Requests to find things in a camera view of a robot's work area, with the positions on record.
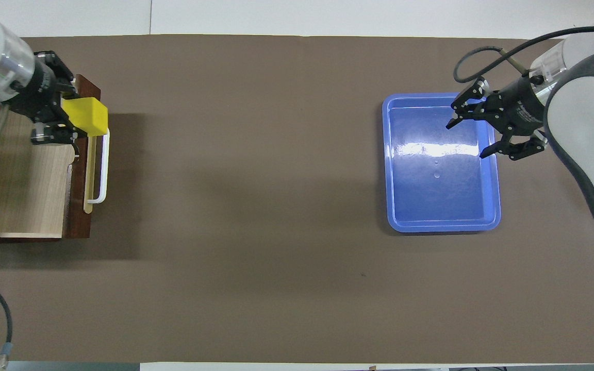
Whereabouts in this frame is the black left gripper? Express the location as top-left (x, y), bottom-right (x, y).
top-left (10, 50), bottom-right (79, 145)

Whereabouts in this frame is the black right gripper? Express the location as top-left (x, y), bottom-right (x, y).
top-left (446, 77), bottom-right (547, 162)

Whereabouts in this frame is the yellow cube block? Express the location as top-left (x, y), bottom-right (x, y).
top-left (61, 97), bottom-right (109, 138)

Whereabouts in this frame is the blue plastic tray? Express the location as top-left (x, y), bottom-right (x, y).
top-left (382, 92), bottom-right (502, 233)

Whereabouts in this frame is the brown paper table mat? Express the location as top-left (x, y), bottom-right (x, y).
top-left (0, 35), bottom-right (594, 364)

